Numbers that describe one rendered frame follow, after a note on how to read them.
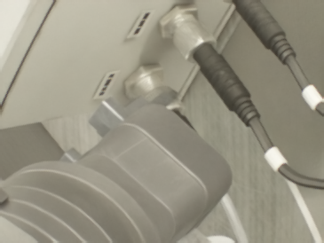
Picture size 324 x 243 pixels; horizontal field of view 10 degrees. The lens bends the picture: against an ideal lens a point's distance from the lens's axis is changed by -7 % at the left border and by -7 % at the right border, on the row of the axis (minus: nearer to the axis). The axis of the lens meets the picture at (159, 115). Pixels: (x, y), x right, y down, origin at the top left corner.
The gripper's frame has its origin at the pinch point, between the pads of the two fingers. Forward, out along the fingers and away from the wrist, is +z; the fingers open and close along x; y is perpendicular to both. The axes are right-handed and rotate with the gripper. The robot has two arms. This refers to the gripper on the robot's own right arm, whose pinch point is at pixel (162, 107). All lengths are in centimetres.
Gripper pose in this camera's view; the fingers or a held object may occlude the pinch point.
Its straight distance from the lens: 84.4
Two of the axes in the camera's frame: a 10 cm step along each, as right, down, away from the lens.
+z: 4.0, -2.9, 8.7
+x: 5.4, -6.9, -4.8
